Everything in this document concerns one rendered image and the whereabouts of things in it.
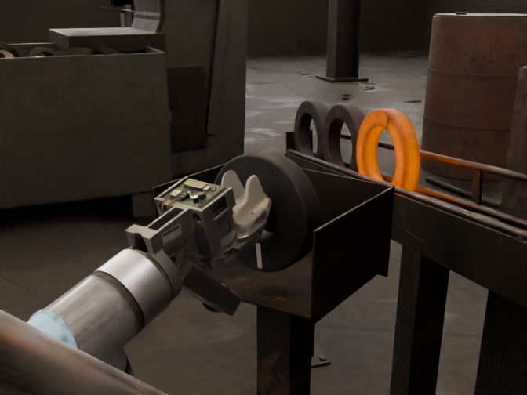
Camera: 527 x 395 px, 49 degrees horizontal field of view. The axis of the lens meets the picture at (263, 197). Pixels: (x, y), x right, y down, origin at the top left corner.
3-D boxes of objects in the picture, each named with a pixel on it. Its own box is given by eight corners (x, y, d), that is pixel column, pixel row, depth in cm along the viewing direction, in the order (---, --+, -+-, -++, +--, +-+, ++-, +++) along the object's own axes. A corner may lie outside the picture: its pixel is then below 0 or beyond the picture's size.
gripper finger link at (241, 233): (274, 212, 69) (229, 253, 63) (277, 222, 70) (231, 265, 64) (244, 204, 71) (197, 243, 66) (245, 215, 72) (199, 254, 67)
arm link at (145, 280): (153, 342, 57) (99, 316, 62) (184, 313, 60) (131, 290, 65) (132, 282, 53) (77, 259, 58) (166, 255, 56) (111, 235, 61)
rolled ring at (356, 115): (357, 103, 117) (372, 102, 118) (320, 103, 134) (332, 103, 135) (360, 193, 120) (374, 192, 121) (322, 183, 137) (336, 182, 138)
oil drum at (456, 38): (478, 152, 385) (496, 10, 356) (545, 176, 332) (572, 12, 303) (399, 159, 368) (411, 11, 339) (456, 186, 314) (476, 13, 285)
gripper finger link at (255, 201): (282, 159, 70) (236, 197, 65) (289, 201, 73) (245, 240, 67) (262, 155, 72) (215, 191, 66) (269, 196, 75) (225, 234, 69)
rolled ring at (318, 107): (321, 101, 133) (335, 100, 134) (292, 99, 151) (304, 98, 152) (323, 180, 137) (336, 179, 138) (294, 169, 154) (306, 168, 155)
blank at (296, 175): (220, 147, 79) (204, 152, 76) (318, 151, 70) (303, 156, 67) (230, 256, 82) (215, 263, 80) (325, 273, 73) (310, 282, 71)
